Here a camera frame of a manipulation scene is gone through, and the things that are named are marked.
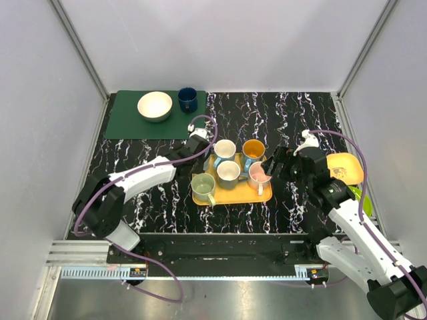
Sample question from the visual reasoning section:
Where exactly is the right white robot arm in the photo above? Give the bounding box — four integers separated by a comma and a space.
262, 147, 426, 319

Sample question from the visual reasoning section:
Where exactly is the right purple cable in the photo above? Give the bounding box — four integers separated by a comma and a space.
306, 129, 427, 320

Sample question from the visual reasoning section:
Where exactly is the pink mug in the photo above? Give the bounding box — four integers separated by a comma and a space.
248, 161, 272, 196

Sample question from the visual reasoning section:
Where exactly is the white interior grey mug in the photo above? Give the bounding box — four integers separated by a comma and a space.
216, 161, 249, 190

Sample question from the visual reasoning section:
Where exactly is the white mug blue handle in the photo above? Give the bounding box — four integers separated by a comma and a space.
213, 139, 236, 169

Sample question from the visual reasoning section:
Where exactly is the lime green plate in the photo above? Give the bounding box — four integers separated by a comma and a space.
348, 185, 373, 217

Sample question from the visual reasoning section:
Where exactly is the dark green mat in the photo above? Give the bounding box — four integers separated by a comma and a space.
104, 90, 207, 140

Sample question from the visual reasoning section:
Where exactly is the light green mug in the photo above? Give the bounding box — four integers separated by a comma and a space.
191, 173, 216, 206

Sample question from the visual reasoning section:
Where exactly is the orange plastic tray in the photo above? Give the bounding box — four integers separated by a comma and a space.
205, 154, 273, 205

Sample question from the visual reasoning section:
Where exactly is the yellow square plate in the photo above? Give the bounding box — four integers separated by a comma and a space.
326, 153, 364, 185

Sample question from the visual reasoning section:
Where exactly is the cream bowl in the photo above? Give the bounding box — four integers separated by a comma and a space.
137, 91, 173, 123

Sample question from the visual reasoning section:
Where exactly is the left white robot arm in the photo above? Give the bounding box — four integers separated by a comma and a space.
72, 129, 210, 264

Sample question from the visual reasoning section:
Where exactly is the orange interior blue mug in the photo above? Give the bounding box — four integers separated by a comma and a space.
241, 139, 266, 172

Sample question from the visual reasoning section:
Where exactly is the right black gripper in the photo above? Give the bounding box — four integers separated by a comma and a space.
261, 145, 313, 190

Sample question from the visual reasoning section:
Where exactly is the dark blue mug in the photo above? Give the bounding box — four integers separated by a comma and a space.
177, 87, 197, 113

